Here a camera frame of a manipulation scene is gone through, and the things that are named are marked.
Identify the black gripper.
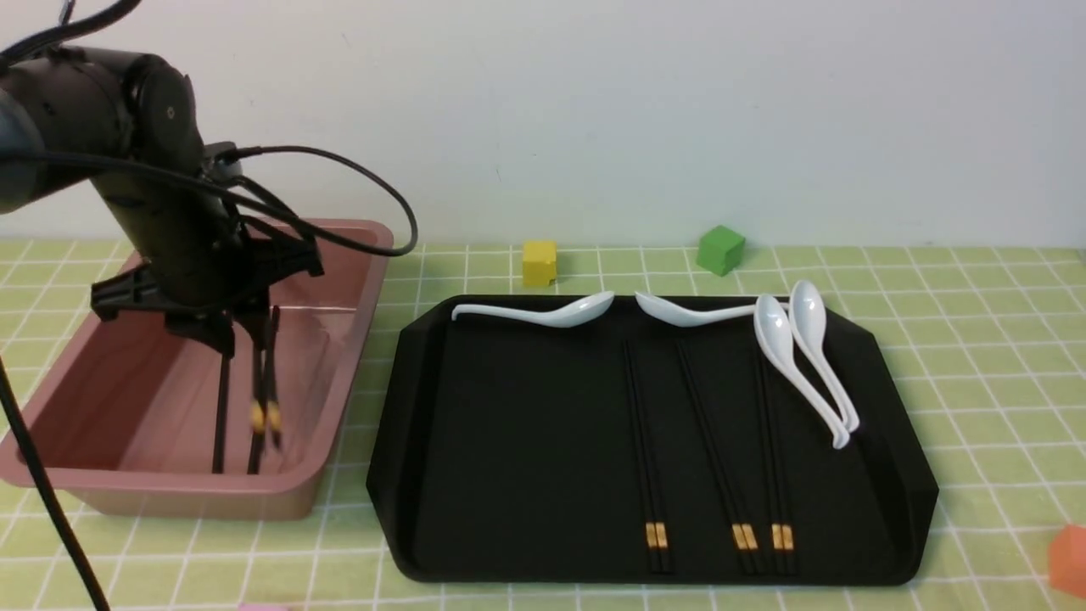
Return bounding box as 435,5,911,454
92,229,323,374

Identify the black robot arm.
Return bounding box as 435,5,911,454
3,48,323,359

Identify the pink plastic bin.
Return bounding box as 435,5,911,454
22,243,387,519

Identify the pink cube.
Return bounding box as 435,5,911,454
237,603,290,611

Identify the yellow cube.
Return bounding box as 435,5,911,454
521,240,558,289

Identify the white ceramic spoon far left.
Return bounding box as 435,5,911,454
450,291,616,328

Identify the white ceramic spoon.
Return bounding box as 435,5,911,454
635,293,755,328
450,291,616,328
790,281,860,434
753,294,850,450

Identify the black plastic tray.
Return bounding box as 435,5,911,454
366,294,939,586

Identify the white ceramic spoon middle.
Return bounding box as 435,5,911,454
635,293,755,328

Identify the gold banded chopstick left pair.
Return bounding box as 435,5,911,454
621,340,668,574
630,343,674,575

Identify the gold banded chopstick pair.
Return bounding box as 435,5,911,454
621,340,668,574
675,340,757,576
630,343,674,575
755,352,788,576
686,343,763,576
763,357,798,577

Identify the green cube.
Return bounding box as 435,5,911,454
696,225,747,276

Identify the gold banded chopstick middle pair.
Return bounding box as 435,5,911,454
675,340,757,576
686,343,763,576

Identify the white ceramic spoon right inner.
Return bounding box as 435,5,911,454
753,294,850,450

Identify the white ceramic spoon right outer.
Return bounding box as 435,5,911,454
790,281,860,434

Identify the gold banded chopstick right pair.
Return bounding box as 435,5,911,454
755,352,788,576
763,357,798,577

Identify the green checkered tablecloth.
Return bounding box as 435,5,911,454
0,240,1086,611

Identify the orange cube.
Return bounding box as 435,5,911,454
1047,524,1085,599

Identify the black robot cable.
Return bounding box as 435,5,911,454
0,0,419,258

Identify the black cable at left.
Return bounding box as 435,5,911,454
0,356,111,611

